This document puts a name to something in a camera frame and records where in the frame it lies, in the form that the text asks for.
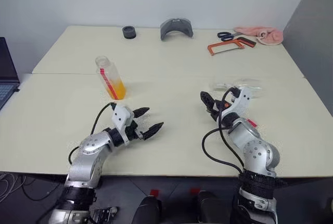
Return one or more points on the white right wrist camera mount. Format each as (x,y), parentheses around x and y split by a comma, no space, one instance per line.
(240,101)

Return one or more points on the small black floor device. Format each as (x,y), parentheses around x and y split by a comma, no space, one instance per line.
(104,213)

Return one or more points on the bottle with orange liquid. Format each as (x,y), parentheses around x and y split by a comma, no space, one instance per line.
(115,88)

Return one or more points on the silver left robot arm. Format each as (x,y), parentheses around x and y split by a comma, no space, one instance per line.
(88,161)

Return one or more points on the grey partition panel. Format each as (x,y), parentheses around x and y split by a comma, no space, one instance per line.
(314,39)

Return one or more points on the clear plastic item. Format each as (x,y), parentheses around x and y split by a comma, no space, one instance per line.
(256,88)

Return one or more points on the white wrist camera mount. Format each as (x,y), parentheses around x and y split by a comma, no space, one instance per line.
(121,116)
(240,101)

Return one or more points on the dark laptop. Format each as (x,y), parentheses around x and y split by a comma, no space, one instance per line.
(6,73)

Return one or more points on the black round cap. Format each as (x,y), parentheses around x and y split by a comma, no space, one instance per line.
(129,32)

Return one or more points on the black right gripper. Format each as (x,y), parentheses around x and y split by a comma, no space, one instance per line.
(217,110)

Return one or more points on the orange hacksaw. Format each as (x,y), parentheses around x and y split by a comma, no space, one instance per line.
(212,48)

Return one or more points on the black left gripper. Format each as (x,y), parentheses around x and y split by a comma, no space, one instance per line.
(134,131)

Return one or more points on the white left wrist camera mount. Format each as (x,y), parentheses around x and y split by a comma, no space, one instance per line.
(121,116)

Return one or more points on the grey curved visor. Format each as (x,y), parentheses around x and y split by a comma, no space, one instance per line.
(175,27)

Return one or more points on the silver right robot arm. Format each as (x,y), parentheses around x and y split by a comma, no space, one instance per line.
(257,153)

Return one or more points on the pink towel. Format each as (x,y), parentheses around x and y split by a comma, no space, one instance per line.
(270,35)

